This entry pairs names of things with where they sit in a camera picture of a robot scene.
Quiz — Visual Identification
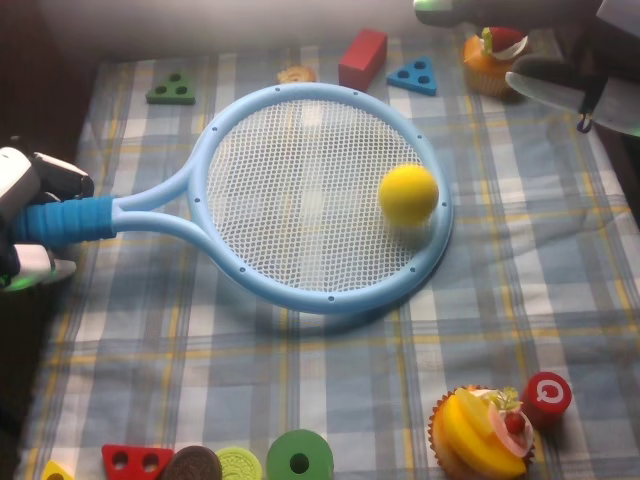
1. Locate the light green toy cookie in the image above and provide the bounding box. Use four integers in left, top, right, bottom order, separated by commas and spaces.
215, 446, 263, 480

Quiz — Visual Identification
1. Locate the toy tart with strawberries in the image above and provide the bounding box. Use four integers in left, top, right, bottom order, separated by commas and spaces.
462, 25, 531, 99

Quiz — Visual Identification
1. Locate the red cylinder block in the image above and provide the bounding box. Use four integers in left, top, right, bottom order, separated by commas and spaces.
519, 370, 574, 430

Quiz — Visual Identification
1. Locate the yellow triangle block with hole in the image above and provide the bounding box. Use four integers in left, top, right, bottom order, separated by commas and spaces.
42, 459, 75, 480

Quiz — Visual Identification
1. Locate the blue triangle block with holes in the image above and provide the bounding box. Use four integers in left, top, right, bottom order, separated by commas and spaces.
385, 55, 441, 96

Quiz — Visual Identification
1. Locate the brown chocolate toy cookie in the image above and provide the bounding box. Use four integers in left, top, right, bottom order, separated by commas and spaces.
162, 444, 224, 480

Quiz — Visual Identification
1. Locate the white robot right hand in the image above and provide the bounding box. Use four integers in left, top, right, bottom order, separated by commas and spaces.
413, 0, 609, 117

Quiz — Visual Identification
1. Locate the red triangle block with holes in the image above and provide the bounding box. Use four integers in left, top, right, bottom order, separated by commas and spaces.
101, 443, 175, 480

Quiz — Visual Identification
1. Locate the toy cupcake with orange fruit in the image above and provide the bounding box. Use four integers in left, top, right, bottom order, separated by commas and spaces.
428, 384, 536, 480

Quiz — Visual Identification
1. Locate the red rectangular block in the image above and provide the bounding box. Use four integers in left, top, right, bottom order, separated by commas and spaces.
338, 28, 390, 92

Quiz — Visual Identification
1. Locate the blue plaid tablecloth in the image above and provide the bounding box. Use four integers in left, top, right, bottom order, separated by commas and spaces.
22, 29, 640, 480

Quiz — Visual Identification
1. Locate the white robot body shell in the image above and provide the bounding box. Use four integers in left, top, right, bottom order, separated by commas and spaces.
44, 0, 416, 59

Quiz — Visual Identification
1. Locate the light blue toy racket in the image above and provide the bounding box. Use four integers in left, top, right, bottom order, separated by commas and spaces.
13, 82, 456, 316

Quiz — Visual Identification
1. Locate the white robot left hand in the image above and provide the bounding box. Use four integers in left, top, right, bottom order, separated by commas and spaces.
0, 135, 95, 294

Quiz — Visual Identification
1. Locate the yellow foam ball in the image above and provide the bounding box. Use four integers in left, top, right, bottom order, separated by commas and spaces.
377, 163, 440, 229

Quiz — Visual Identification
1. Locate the green triangle block with holes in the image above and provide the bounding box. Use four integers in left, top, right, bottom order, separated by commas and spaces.
145, 71, 197, 106

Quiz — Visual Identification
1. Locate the coloured ring stack green top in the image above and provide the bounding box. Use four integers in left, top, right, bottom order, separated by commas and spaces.
265, 428, 335, 480

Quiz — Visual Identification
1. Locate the tan toy biscuit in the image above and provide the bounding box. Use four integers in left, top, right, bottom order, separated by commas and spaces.
277, 64, 319, 85

